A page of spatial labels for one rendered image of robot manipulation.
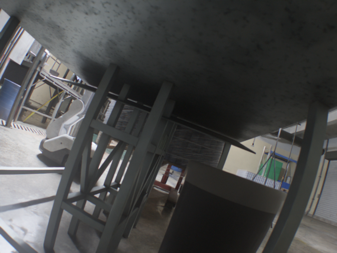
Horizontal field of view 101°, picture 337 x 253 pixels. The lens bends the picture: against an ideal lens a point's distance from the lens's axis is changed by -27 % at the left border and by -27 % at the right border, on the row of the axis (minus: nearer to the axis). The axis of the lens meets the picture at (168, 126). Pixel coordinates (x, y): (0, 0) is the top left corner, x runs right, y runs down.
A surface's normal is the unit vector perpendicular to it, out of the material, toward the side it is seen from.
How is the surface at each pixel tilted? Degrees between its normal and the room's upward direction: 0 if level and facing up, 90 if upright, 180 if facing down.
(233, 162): 90
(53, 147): 90
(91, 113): 90
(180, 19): 180
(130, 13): 180
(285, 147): 90
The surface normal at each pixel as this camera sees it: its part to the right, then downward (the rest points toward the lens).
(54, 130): 0.04, -0.14
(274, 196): 0.28, -0.04
